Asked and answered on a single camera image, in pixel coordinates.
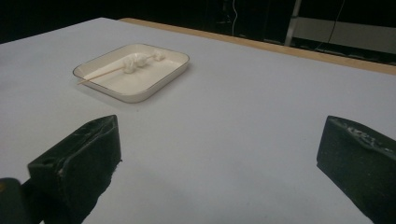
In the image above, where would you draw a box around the thin dark cable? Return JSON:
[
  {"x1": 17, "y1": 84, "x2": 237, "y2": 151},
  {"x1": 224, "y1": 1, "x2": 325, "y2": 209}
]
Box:
[{"x1": 313, "y1": 0, "x2": 347, "y2": 52}]

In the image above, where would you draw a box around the light blue table mat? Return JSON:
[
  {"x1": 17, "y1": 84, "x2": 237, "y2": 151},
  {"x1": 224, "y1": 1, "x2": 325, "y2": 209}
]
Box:
[{"x1": 0, "y1": 17, "x2": 396, "y2": 224}]

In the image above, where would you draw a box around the white rectangular tray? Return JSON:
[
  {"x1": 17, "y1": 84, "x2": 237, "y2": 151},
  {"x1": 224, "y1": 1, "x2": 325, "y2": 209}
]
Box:
[{"x1": 72, "y1": 43, "x2": 191, "y2": 104}]

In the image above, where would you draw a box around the white marshmallow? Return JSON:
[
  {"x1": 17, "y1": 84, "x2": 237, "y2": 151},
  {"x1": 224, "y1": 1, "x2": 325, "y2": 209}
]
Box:
[
  {"x1": 121, "y1": 57, "x2": 138, "y2": 75},
  {"x1": 152, "y1": 49, "x2": 166, "y2": 63},
  {"x1": 134, "y1": 52, "x2": 151, "y2": 67}
]

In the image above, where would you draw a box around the white metal stand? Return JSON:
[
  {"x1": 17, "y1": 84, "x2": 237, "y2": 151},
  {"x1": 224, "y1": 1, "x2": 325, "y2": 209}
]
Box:
[{"x1": 284, "y1": 0, "x2": 396, "y2": 56}]

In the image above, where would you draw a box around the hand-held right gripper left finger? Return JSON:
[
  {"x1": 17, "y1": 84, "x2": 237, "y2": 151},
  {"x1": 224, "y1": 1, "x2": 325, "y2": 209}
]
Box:
[{"x1": 27, "y1": 114, "x2": 122, "y2": 224}]

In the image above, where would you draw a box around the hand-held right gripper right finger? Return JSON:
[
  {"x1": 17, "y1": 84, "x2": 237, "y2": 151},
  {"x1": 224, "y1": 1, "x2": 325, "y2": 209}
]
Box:
[{"x1": 316, "y1": 115, "x2": 396, "y2": 224}]

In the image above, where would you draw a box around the white cable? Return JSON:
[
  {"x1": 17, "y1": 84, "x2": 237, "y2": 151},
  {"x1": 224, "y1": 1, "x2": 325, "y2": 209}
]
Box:
[{"x1": 231, "y1": 0, "x2": 239, "y2": 37}]

